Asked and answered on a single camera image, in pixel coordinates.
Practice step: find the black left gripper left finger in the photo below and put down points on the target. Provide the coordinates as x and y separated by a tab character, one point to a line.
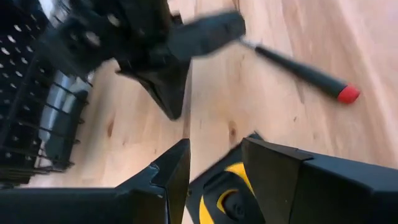
93	208

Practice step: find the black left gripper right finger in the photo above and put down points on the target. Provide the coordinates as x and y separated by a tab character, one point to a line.
311	193

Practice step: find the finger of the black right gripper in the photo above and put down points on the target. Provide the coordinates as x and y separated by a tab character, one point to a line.
205	34
164	87

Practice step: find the yellow black Stanley tape measure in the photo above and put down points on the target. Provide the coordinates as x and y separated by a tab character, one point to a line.
217	193

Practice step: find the black screwdriver red cap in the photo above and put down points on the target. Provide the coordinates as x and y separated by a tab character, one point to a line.
311	76

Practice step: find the black metal pegboard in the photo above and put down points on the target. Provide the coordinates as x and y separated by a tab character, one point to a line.
12	46

